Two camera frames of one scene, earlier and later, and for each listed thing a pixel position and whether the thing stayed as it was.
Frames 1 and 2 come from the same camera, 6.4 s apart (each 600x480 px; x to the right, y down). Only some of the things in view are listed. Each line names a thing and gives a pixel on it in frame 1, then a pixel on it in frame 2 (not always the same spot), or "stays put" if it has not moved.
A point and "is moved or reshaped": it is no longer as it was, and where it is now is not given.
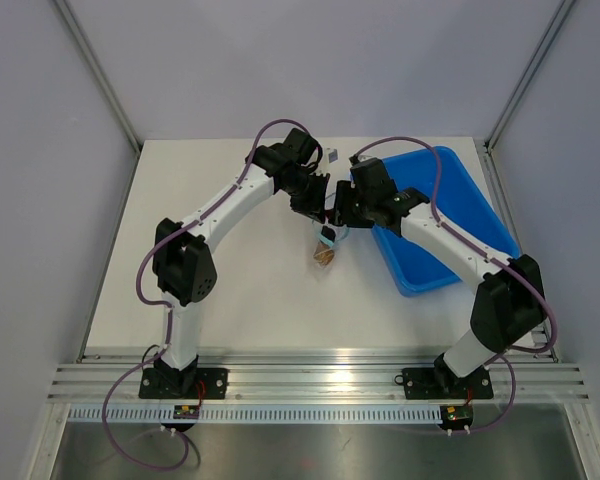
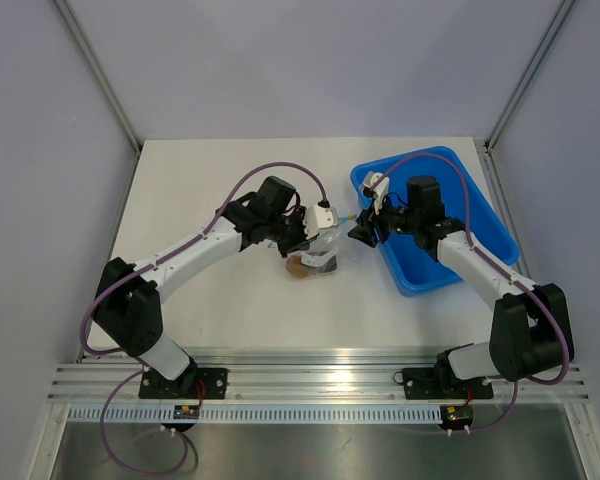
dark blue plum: x=328 y=233 -> x=329 y=266
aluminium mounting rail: x=316 y=377 stays put
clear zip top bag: x=329 y=235 is moved or reshaped
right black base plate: x=438 y=383 stays put
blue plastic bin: x=460 y=199 stays put
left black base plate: x=187 y=383 stays put
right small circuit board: x=456 y=416 stays put
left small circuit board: x=186 y=411 stays put
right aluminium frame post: x=563 y=8 stays put
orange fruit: x=323 y=254 -> x=296 y=267
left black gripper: x=315 y=207 -> x=299 y=217
